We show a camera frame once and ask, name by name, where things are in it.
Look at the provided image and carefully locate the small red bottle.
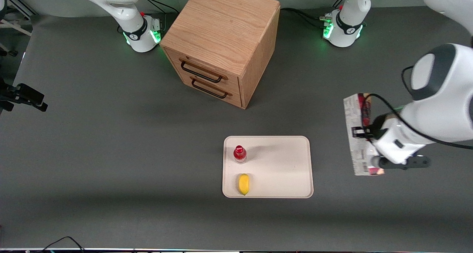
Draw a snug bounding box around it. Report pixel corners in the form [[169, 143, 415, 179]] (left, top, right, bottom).
[[233, 145, 247, 164]]

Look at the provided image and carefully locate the small black drawer handle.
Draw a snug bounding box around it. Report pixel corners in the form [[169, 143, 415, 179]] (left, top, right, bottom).
[[190, 77, 233, 99]]

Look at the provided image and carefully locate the cream plastic tray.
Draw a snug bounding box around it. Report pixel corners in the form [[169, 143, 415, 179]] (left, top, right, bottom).
[[222, 136, 314, 199]]

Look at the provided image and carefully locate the aluminium frame stand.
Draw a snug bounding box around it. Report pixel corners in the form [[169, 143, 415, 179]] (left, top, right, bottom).
[[0, 0, 38, 37]]

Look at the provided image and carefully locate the black cable at left arm base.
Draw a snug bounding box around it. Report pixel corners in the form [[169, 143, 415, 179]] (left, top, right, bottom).
[[280, 8, 333, 28]]

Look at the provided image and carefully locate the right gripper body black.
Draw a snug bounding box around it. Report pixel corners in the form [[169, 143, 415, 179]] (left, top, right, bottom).
[[0, 78, 17, 115]]

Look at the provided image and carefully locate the thin black cable loop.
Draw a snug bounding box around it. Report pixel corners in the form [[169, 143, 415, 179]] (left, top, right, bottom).
[[41, 236, 86, 252]]

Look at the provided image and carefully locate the large black drawer handle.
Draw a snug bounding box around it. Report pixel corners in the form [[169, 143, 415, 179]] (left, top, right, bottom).
[[180, 59, 228, 83]]

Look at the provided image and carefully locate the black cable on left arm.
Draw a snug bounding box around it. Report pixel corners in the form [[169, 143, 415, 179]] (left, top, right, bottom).
[[364, 65, 473, 150]]

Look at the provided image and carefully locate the black cable at right arm base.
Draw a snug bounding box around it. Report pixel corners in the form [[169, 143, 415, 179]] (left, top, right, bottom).
[[140, 0, 180, 15]]

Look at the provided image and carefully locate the dark grey left wrist camera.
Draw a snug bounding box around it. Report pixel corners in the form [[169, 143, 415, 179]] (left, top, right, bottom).
[[371, 155, 432, 171]]

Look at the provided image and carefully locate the red cookie box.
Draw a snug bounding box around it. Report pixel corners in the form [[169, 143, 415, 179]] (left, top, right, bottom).
[[343, 93, 385, 177]]

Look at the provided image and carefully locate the black cable at arm base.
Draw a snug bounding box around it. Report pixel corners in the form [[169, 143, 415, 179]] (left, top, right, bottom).
[[280, 8, 333, 28], [140, 0, 180, 15]]

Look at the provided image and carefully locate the wooden drawer cabinet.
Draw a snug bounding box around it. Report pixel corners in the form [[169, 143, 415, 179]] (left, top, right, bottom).
[[159, 0, 281, 109]]

